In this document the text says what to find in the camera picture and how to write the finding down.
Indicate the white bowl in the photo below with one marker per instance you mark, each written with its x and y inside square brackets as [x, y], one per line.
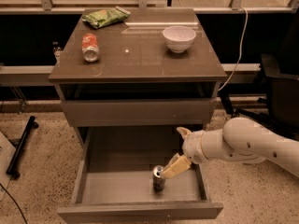
[178, 38]

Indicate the grey drawer cabinet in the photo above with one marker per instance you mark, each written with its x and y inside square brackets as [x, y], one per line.
[136, 64]

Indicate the black office chair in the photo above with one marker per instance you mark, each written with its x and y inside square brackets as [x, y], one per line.
[281, 75]

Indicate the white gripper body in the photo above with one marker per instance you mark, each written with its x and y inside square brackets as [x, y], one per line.
[192, 146]

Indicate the red soda can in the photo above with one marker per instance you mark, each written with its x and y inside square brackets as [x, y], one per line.
[90, 49]

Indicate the closed grey upper drawer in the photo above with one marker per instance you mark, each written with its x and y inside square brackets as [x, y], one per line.
[138, 112]

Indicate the white floor board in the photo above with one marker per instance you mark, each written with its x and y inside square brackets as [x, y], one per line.
[7, 151]

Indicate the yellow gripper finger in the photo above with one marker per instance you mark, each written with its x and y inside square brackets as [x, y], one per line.
[177, 165]
[184, 132]

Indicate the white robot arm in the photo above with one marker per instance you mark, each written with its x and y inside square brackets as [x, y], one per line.
[240, 139]

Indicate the green chip bag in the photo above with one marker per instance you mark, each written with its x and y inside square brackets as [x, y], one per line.
[104, 17]

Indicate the open grey middle drawer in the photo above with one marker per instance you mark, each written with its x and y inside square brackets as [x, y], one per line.
[115, 179]

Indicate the silver blue redbull can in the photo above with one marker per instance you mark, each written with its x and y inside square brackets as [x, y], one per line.
[158, 181]

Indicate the black stand leg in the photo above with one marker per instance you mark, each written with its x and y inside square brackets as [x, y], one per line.
[19, 145]

